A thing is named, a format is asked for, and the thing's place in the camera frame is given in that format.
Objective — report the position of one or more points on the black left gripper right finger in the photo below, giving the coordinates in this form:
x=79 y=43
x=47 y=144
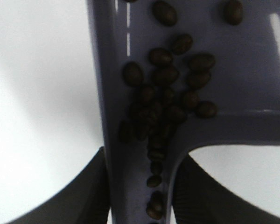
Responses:
x=200 y=199

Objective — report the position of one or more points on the pile of coffee beans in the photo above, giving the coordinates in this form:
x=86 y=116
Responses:
x=154 y=115

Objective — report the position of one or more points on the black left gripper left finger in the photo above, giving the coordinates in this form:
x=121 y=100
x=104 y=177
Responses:
x=85 y=200

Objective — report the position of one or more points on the purple plastic dustpan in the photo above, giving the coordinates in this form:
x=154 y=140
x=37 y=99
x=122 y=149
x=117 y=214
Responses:
x=244 y=38

